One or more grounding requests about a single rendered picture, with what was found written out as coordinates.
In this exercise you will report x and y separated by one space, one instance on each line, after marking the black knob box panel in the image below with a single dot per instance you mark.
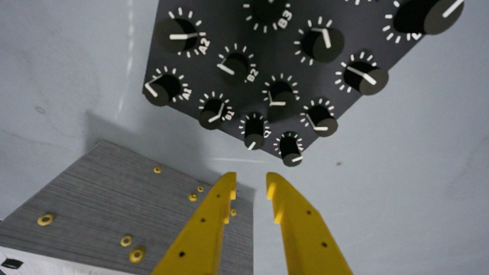
281 84

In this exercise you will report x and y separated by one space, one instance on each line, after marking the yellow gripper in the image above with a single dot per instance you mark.
308 244

